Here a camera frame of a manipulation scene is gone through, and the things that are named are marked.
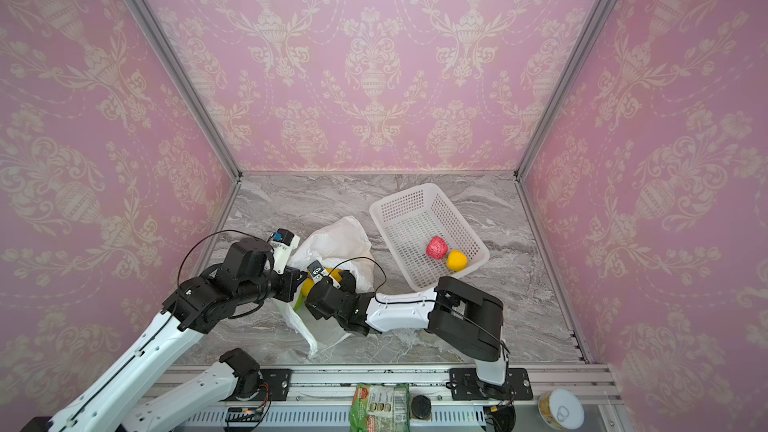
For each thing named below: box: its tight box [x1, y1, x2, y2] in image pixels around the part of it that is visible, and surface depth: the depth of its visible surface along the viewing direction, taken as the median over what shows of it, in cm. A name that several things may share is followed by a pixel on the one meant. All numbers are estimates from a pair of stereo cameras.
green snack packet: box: [349, 383, 411, 432], surface depth 71 cm
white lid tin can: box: [537, 388, 586, 430], surface depth 68 cm
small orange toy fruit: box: [446, 250, 469, 272], surface depth 92 cm
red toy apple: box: [426, 236, 449, 260], surface depth 94 cm
